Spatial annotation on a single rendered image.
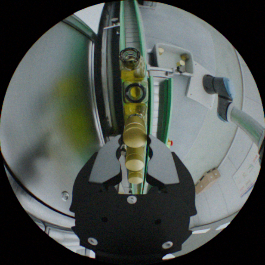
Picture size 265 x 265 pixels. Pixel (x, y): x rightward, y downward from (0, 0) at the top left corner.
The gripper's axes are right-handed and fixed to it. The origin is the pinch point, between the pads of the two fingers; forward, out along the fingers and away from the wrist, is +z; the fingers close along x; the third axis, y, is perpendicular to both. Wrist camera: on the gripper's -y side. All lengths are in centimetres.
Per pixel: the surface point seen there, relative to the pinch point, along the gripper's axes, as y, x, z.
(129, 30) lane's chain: -40.3, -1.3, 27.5
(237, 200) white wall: 218, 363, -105
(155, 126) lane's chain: 11.1, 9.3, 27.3
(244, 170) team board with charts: 134, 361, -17
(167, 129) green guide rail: 8.8, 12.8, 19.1
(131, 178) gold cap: 10.3, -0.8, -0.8
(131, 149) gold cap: 4.1, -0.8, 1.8
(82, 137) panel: 2.9, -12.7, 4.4
